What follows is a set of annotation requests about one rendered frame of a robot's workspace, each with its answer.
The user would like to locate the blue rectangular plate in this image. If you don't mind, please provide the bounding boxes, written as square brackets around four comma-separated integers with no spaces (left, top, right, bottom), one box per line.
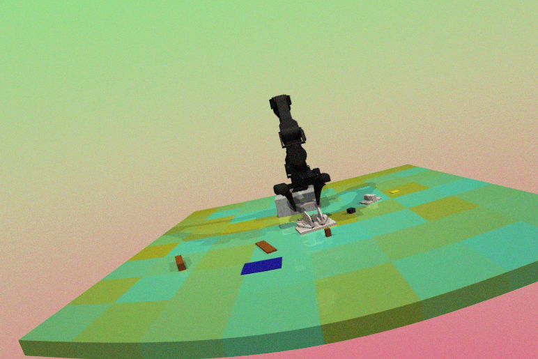
[241,257,282,275]

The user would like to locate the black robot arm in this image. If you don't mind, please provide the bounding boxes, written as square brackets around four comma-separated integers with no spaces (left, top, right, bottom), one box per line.
[269,95,321,193]

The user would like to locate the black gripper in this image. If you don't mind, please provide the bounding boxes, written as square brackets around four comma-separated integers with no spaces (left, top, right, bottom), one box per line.
[273,161,330,212]

